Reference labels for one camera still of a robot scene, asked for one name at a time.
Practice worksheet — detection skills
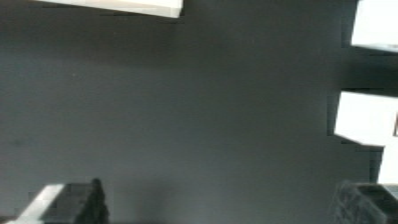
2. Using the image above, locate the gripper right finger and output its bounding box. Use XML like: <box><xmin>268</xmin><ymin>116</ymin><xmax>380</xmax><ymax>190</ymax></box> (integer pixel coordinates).
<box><xmin>332</xmin><ymin>181</ymin><xmax>398</xmax><ymax>224</ymax></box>

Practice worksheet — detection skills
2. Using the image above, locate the white table leg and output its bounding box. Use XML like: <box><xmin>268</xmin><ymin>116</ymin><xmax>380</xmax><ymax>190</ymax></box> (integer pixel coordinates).
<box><xmin>334</xmin><ymin>91</ymin><xmax>398</xmax><ymax>147</ymax></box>
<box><xmin>350</xmin><ymin>0</ymin><xmax>398</xmax><ymax>53</ymax></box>

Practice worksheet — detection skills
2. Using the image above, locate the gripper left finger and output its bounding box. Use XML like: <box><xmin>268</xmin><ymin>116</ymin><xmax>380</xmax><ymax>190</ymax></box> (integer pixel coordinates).
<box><xmin>14</xmin><ymin>179</ymin><xmax>110</xmax><ymax>224</ymax></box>

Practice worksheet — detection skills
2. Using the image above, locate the white U-shaped obstacle fence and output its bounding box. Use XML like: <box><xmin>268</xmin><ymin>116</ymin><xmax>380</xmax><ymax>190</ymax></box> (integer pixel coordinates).
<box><xmin>35</xmin><ymin>0</ymin><xmax>183</xmax><ymax>18</ymax></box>

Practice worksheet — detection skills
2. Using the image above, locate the white table leg far left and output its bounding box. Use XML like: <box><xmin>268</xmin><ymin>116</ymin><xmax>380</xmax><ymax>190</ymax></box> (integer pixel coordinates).
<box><xmin>350</xmin><ymin>0</ymin><xmax>398</xmax><ymax>53</ymax></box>

